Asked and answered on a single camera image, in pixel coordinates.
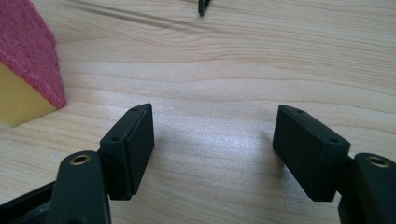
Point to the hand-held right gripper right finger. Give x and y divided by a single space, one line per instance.
311 152

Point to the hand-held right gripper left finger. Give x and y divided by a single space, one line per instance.
130 149

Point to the red and yellow sponge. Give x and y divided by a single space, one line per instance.
28 59

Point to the small black object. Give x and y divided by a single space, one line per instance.
203 6

